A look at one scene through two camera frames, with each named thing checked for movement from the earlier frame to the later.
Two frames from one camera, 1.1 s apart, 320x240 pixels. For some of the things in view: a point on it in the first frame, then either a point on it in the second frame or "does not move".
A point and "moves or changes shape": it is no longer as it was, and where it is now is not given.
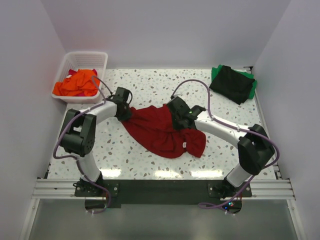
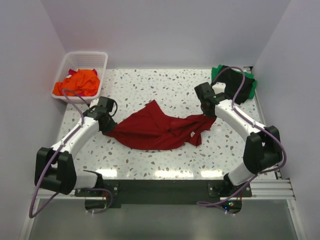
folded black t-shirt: x=232 y=84 does not move
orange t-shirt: x=81 y=83 does not move
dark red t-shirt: x=153 y=128 moves or changes shape
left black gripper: x=125 y=115 -> x=109 y=125
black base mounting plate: x=164 y=192 does not move
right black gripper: x=178 y=122 -> x=207 y=110
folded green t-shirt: x=215 y=70 does not move
